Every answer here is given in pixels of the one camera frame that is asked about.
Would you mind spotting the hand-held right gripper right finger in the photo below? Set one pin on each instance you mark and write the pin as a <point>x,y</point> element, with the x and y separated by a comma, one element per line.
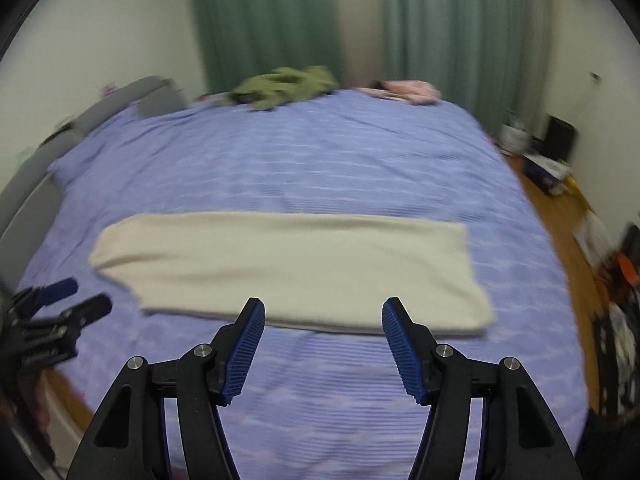
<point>405,350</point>

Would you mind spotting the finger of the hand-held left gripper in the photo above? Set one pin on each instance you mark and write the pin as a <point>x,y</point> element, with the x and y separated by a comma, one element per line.
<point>87,310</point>
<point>57,290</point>

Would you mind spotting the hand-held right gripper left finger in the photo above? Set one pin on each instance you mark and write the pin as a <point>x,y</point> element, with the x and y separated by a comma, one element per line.
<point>245,350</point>

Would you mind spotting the cream towel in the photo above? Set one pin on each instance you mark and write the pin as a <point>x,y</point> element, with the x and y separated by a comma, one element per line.
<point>280,270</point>

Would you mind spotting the grey padded headboard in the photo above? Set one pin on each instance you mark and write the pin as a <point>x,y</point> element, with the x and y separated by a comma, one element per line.
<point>30,175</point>

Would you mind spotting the blue striped pillow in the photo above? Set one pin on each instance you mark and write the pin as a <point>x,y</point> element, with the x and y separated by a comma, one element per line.
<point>95,140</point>

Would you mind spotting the bed with purple cover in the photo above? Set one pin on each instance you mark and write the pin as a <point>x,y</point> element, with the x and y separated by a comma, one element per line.
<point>300,170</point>

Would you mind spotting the purple plush toy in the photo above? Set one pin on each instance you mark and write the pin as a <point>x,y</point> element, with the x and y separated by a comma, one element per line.
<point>109,89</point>

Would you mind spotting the black and white box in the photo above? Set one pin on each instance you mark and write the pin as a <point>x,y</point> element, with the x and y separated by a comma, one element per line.
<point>620,340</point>

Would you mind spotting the white plastic bag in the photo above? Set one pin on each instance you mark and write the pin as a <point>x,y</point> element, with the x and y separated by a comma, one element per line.
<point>592,237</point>

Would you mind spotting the blue cardboard box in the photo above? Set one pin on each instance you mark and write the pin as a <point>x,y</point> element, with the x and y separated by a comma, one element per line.
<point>542,172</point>

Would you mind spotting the orange box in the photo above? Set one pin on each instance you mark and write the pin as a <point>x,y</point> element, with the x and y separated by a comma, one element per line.
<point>626,266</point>

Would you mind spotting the white paper bag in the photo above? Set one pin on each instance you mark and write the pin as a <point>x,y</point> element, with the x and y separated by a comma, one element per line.
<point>514,140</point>

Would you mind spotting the black backpack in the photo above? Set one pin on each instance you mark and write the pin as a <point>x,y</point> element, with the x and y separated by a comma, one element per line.
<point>631,240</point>

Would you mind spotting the pink garment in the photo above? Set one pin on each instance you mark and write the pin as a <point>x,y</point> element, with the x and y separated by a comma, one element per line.
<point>410,91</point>

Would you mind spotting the black cylindrical appliance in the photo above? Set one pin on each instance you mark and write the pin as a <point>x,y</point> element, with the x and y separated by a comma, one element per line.
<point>560,140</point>

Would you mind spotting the olive green garment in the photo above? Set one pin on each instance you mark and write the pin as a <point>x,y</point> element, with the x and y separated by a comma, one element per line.
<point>280,87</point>

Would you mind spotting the black garment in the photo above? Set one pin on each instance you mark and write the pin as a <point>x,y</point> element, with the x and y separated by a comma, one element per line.
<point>375,84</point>

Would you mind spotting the green curtain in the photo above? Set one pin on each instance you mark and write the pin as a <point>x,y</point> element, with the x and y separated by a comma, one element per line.
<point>450,35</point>
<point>265,20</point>

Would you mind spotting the beige sheer curtain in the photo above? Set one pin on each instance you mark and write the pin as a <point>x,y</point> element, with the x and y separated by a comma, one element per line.
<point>360,20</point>

